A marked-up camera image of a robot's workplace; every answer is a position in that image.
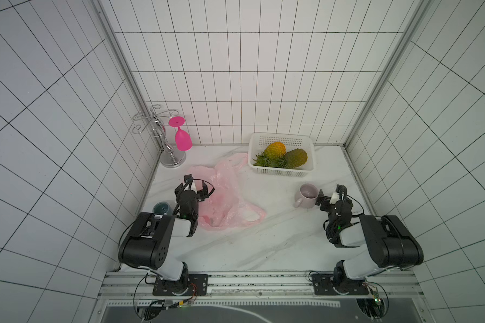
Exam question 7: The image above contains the pink plastic bag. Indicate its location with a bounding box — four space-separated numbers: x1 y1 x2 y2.
187 153 267 231

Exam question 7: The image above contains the green-brown pineapple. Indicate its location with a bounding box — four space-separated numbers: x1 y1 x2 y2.
253 149 308 169

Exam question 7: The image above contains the yellow pineapple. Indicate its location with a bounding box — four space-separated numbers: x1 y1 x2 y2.
263 141 286 160

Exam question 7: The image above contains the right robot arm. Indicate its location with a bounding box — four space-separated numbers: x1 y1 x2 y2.
309 184 424 296

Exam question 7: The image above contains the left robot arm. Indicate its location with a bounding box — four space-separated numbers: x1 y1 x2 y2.
118 174 215 297

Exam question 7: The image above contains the lilac mug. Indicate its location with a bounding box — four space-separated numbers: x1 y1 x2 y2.
294 184 319 209

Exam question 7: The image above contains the teal cup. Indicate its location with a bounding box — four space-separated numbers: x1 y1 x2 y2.
152 201 175 215

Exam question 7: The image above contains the silver glass rack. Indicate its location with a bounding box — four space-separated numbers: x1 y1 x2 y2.
131 104 186 168

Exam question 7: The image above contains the pink wine glass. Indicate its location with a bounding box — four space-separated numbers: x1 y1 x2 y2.
168 116 193 152

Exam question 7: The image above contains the white plastic basket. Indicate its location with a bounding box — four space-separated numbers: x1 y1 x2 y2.
248 133 317 177

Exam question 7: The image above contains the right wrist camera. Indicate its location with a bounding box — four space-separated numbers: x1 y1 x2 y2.
330 192 340 204

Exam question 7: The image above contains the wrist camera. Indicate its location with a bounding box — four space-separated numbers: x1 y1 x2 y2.
184 174 198 192
330 192 340 204

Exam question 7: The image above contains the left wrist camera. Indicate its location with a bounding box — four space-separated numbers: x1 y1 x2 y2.
184 174 198 192

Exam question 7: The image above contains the aluminium rail frame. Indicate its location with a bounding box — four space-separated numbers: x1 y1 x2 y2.
90 271 435 322

